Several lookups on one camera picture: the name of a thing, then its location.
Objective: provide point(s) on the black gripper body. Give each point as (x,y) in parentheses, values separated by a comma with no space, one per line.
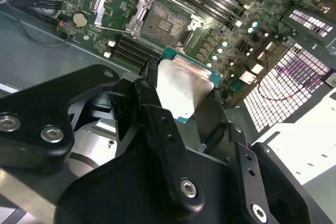
(118,195)

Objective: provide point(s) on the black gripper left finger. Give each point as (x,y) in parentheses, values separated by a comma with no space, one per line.
(31,119)

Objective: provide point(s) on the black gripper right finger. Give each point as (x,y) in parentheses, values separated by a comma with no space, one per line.
(242,151)

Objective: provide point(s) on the silver green CPU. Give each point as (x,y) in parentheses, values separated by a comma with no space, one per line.
(181,87)

